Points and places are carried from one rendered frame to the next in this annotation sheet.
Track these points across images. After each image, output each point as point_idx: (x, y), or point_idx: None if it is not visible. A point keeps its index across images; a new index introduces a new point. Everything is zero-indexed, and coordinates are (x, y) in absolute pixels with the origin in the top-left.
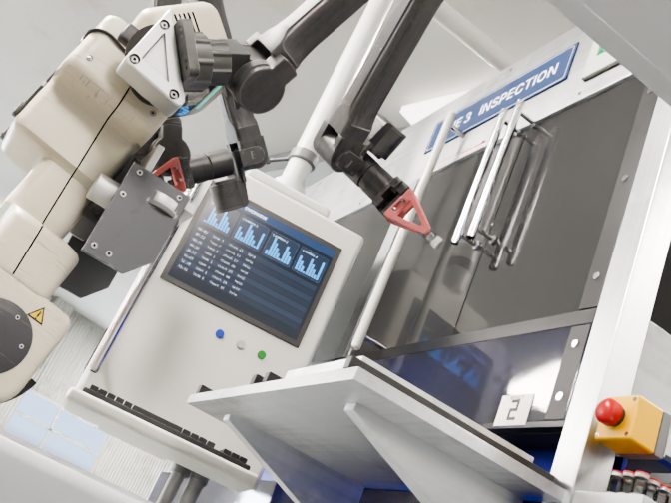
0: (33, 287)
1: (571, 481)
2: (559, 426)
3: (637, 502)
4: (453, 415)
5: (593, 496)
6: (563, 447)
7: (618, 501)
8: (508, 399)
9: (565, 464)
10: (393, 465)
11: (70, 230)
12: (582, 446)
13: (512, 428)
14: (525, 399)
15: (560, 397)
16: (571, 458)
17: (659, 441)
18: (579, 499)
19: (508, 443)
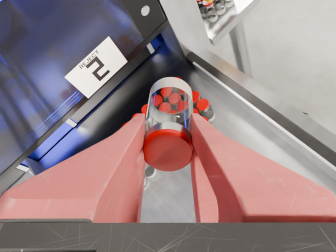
0: None
1: (206, 39)
2: (166, 27)
3: (257, 2)
4: (283, 115)
5: (227, 28)
6: (183, 33)
7: (245, 13)
8: (79, 71)
9: (193, 38)
10: None
11: None
12: (199, 16)
13: (113, 76)
14: (103, 50)
15: (149, 10)
16: (196, 31)
17: None
18: (218, 39)
19: (215, 77)
